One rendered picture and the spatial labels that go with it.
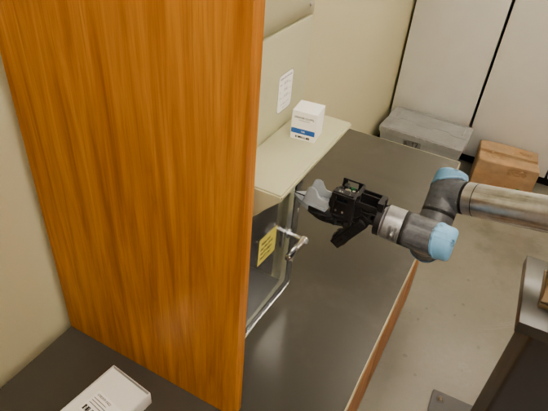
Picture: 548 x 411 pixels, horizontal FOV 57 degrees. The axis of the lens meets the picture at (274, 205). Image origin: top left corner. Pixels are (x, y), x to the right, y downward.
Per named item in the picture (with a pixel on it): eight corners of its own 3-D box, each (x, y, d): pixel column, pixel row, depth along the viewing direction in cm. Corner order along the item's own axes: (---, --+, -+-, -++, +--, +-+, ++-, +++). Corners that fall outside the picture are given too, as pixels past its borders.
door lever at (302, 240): (270, 255, 118) (271, 247, 117) (290, 234, 125) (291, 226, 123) (290, 264, 116) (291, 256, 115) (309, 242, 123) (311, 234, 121)
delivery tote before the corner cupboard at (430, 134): (369, 163, 384) (378, 124, 364) (388, 141, 413) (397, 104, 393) (447, 191, 361) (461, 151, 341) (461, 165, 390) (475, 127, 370)
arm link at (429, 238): (446, 267, 107) (448, 261, 99) (396, 248, 111) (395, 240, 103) (458, 232, 108) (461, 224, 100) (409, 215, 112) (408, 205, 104)
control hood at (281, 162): (221, 221, 92) (222, 175, 86) (298, 147, 115) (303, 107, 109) (276, 244, 88) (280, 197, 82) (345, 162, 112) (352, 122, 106)
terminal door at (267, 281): (223, 358, 118) (225, 227, 94) (287, 281, 139) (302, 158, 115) (225, 360, 118) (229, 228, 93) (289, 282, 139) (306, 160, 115)
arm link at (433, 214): (452, 226, 120) (456, 215, 109) (436, 269, 118) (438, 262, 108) (420, 214, 122) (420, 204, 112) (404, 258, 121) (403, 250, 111)
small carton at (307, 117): (289, 137, 98) (292, 109, 95) (298, 126, 102) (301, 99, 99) (313, 143, 97) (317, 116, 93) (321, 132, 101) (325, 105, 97)
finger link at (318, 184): (302, 170, 116) (339, 183, 113) (300, 191, 120) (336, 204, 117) (297, 176, 114) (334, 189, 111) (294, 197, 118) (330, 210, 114)
